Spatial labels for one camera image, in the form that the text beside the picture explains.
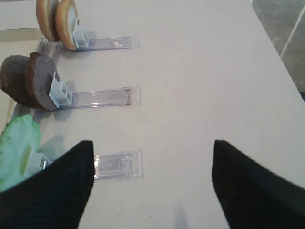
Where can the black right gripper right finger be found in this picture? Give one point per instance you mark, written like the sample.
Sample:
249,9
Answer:
251,196

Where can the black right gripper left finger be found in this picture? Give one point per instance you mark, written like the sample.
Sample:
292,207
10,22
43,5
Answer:
54,198

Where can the lettuce pusher block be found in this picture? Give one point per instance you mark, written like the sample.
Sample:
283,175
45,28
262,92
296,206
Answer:
39,161

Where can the green lettuce leaf in rack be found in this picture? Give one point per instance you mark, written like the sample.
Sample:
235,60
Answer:
19,137

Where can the front brown meat patty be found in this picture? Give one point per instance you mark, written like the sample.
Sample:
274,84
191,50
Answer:
39,73

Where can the brown meat patty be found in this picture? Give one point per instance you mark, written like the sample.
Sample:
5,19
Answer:
39,73
12,79

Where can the back brown meat patty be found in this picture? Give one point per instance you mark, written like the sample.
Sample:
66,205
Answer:
12,79

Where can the bread pusher block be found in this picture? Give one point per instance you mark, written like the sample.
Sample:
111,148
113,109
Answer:
80,36

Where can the front bread bun slice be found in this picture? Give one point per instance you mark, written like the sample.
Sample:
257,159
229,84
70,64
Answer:
65,20

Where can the bread bun slice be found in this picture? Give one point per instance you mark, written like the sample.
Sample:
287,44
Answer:
65,20
45,13

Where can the back bread bun slice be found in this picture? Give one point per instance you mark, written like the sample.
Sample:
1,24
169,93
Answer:
45,13

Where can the clear acrylic rack right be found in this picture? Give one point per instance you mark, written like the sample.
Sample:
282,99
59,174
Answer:
126,164

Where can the patty pusher block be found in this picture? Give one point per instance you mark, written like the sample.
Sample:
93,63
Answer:
60,93

